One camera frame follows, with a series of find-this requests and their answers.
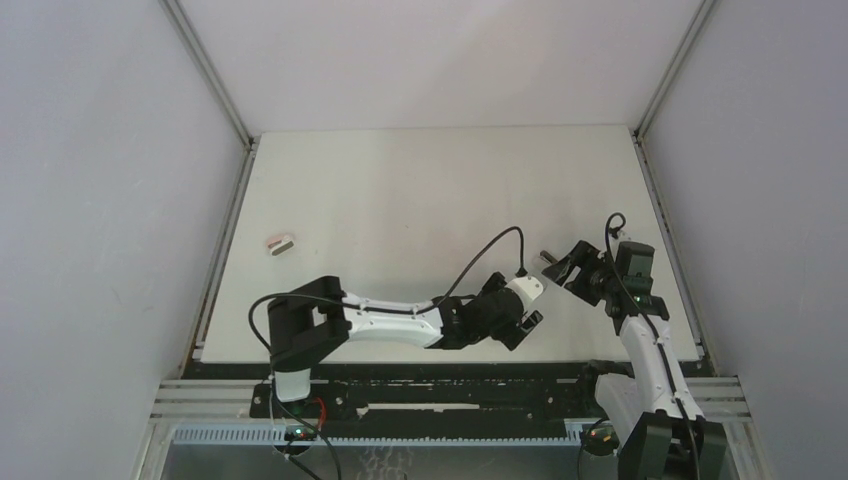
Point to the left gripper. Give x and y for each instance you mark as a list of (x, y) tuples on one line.
[(524, 325)]

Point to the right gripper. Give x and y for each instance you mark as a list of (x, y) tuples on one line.
[(584, 256)]

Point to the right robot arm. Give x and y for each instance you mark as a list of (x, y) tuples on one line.
[(662, 431)]

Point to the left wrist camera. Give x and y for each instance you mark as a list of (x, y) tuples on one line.
[(527, 288)]

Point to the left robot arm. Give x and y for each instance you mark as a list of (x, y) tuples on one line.
[(307, 325)]

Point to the right circuit board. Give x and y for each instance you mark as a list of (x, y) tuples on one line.
[(602, 436)]

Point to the silver staple strip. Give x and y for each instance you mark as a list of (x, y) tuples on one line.
[(548, 257)]

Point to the circuit board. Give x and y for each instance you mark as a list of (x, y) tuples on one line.
[(300, 434), (602, 436)]

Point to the white slotted cable duct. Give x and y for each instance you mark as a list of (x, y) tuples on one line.
[(259, 435)]

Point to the left circuit board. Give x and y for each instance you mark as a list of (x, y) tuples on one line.
[(300, 434)]

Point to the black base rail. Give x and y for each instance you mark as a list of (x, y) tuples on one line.
[(485, 401)]

